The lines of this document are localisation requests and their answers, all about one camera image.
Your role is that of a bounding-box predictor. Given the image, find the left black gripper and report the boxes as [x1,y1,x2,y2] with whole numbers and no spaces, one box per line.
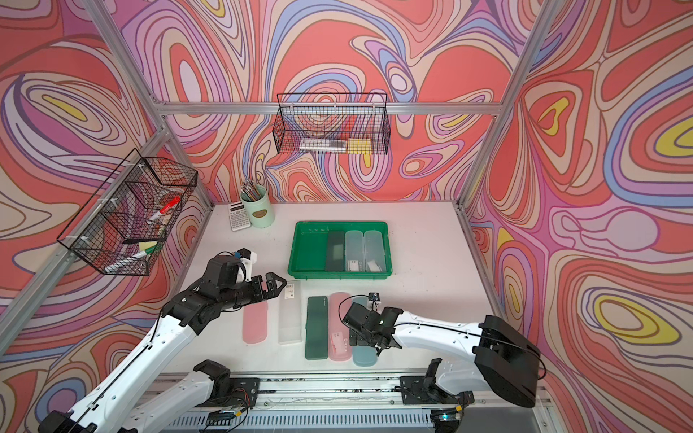
[217,271,287,312]

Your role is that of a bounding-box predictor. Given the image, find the dark green translucent pencil case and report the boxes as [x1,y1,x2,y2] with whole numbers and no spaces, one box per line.
[325,230,346,272]

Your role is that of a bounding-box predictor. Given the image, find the translucent white pencil case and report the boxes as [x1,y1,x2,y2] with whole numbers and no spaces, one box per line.
[345,230,365,272]
[364,230,386,272]

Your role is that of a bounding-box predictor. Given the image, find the green plastic storage tray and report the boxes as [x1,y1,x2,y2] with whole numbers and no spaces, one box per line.
[288,221,393,280]

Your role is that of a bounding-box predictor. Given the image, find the teal pencil case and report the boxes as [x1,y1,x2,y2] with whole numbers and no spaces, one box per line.
[349,330,378,367]

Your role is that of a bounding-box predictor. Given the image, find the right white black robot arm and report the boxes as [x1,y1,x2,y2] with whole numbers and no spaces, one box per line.
[338,303,546,408]

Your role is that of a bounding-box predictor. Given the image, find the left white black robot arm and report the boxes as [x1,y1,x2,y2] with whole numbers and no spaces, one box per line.
[38,249,288,432]

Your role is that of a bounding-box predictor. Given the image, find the clear rectangular pencil case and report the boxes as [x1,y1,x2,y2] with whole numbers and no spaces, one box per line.
[278,281,302,346]

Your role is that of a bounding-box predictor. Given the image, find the pink pencil case with sticker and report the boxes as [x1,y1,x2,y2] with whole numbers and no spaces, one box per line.
[328,292,352,362]

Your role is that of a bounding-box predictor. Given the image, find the pink pencil case far left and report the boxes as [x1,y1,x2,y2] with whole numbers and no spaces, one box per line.
[242,302,268,345]

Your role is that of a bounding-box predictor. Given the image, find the clear box in back basket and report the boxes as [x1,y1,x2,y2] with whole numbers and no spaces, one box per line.
[299,138,348,153]

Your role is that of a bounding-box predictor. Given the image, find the yellow box in back basket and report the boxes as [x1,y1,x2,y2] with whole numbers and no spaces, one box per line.
[346,138,373,154]

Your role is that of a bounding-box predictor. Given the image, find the white calculator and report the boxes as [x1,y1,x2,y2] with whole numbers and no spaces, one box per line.
[228,201,252,232]

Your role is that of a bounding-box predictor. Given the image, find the green pen holder cup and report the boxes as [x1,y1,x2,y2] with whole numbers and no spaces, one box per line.
[240,185,275,228]

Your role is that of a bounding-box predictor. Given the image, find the pencils in cup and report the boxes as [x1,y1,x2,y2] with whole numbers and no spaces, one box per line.
[241,180,265,202]

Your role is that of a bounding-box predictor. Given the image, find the red marker in basket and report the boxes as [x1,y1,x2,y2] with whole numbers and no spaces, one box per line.
[147,197,182,223]

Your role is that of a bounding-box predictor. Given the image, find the green white marker in basket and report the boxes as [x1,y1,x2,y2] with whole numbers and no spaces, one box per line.
[105,241,159,274]

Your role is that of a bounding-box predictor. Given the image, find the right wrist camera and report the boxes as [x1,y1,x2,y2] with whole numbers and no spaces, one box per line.
[367,292,381,311]

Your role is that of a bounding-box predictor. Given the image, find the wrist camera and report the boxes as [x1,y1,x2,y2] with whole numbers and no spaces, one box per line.
[235,248,257,283]
[367,292,381,311]

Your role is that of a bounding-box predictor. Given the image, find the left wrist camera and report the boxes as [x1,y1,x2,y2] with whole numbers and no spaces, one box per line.
[235,248,257,283]

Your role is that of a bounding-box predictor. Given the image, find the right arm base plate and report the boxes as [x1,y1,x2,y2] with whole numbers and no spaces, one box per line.
[393,376,476,408]

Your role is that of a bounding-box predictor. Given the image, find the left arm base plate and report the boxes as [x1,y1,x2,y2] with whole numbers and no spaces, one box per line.
[196,377,260,408]

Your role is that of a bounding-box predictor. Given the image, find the aluminium mounting rail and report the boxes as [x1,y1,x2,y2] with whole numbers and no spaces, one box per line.
[102,370,553,433]

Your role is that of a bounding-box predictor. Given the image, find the black wire basket on left wall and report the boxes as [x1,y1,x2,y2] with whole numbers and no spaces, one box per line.
[57,150,198,276]

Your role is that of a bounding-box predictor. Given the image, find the black wire basket on wall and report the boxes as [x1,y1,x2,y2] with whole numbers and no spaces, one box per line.
[57,150,198,276]
[273,91,391,154]

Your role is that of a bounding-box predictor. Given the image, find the black wire basket on back wall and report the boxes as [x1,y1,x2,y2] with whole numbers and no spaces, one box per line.
[273,91,391,154]

